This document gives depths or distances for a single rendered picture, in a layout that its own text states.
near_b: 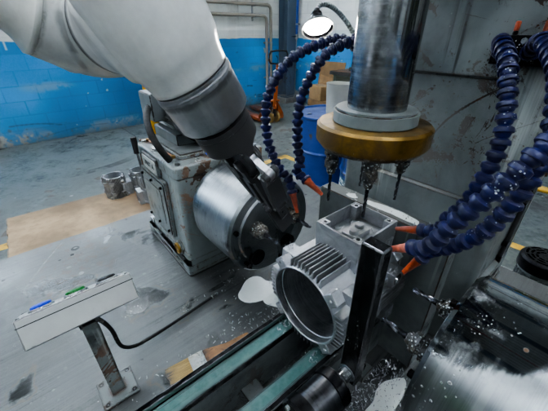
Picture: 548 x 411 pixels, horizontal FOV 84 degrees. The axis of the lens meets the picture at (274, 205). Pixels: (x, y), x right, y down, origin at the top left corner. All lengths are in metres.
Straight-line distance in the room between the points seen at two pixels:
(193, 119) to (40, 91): 5.53
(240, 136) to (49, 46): 0.22
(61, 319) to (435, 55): 0.78
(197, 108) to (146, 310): 0.70
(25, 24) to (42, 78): 5.40
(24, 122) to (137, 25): 5.61
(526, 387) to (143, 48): 0.50
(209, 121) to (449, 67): 0.46
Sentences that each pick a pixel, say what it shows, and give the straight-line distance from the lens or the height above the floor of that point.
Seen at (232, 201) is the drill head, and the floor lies 1.13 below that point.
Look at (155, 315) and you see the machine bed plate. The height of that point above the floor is 0.80.
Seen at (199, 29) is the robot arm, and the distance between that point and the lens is 0.32.
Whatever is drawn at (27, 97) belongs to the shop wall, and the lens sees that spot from 5.84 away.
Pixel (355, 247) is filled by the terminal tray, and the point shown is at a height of 1.14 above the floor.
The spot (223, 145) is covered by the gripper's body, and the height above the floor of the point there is 1.34.
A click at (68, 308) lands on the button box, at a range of 0.61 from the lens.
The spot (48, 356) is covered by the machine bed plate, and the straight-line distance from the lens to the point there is 0.95.
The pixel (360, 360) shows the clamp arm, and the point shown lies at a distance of 0.49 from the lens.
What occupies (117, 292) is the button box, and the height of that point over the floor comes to 1.06.
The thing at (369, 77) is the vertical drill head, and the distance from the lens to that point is 0.47.
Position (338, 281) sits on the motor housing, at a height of 1.08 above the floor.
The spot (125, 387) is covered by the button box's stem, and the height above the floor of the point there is 0.81.
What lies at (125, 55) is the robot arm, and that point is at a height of 1.44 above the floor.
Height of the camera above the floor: 1.46
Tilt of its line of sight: 30 degrees down
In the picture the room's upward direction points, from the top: straight up
